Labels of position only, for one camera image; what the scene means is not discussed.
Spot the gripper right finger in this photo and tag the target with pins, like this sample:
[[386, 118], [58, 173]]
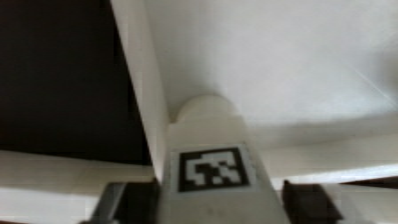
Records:
[[319, 206]]

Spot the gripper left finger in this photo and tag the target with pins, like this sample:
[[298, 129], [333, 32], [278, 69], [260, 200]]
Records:
[[127, 205]]

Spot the white table leg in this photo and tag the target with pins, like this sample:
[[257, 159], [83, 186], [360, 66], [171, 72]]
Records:
[[218, 190]]

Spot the white square table top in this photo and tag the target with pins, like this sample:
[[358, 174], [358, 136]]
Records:
[[298, 58]]

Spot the white U-shaped obstacle fence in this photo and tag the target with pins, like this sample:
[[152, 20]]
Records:
[[51, 186]]

